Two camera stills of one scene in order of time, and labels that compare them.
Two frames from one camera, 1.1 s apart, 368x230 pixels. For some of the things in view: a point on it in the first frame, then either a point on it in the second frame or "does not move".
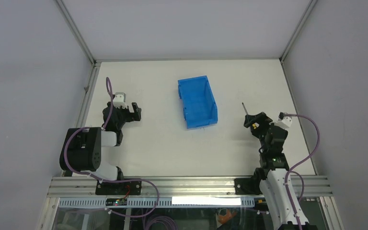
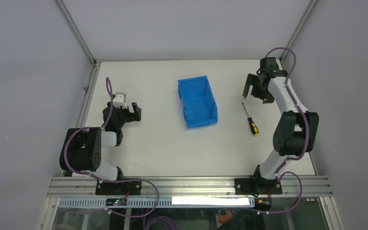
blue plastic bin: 200,107 does not move
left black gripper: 131,117 does not move
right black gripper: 263,121 -> 252,80
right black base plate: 247,186 does not move
